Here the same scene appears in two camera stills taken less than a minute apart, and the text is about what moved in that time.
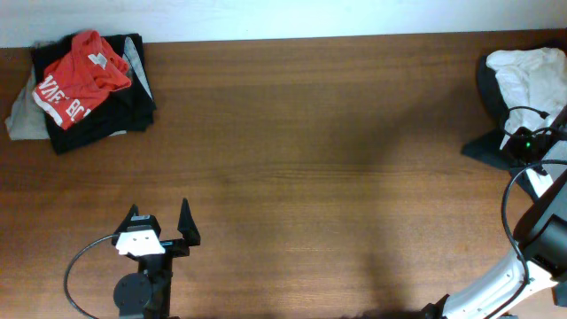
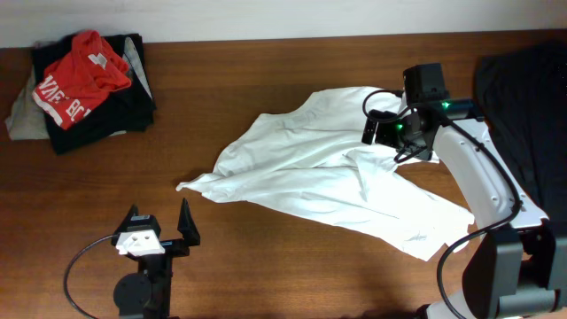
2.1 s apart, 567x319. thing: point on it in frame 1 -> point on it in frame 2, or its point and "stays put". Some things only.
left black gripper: [189, 234] stays put
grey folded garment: [28, 120] stays put
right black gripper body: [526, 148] -> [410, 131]
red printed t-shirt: [75, 82] stays put
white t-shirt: [533, 83] -> [310, 161]
